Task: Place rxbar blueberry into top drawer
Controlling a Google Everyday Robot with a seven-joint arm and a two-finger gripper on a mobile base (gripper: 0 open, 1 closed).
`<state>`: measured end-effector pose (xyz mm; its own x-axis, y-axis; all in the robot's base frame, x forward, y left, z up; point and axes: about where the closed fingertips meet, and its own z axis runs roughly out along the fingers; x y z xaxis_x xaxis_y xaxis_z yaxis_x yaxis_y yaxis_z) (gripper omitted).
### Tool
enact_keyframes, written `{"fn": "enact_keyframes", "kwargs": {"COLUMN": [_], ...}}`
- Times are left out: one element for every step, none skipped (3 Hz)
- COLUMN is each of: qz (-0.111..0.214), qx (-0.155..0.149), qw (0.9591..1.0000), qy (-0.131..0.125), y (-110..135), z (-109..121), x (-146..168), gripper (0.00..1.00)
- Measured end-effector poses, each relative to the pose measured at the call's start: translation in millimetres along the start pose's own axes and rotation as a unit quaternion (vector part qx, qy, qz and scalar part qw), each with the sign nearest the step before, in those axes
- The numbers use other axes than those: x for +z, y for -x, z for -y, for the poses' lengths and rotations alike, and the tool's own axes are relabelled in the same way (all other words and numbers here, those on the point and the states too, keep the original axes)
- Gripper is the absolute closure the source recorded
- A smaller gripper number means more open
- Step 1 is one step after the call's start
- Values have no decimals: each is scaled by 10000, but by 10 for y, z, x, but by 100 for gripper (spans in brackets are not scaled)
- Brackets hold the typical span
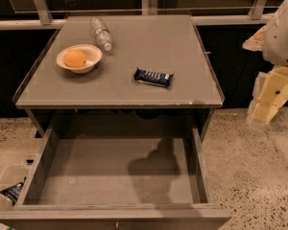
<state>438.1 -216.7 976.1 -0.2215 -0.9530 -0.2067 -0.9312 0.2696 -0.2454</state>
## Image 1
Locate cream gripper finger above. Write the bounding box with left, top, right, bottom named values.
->
left=242, top=26, right=266, bottom=52
left=248, top=65, right=288, bottom=125

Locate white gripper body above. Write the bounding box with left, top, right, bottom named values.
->
left=262, top=4, right=288, bottom=66

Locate blue rxbar blueberry bar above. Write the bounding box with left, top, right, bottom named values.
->
left=133, top=68, right=174, bottom=87

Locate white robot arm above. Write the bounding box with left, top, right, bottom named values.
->
left=243, top=0, right=288, bottom=125

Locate open grey top drawer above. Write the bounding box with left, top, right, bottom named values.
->
left=0, top=127, right=230, bottom=230

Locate clear plastic water bottle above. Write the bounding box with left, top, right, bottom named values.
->
left=90, top=17, right=113, bottom=52

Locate white bowl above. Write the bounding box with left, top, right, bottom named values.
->
left=57, top=44, right=103, bottom=74

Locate orange fruit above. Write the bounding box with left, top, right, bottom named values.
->
left=63, top=49, right=86, bottom=68

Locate metal railing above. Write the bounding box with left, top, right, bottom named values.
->
left=0, top=0, right=284, bottom=30

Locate clear plastic bin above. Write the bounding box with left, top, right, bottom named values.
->
left=0, top=165, right=32, bottom=230

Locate blue snack packet on floor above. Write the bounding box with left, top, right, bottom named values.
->
left=0, top=177, right=27, bottom=206

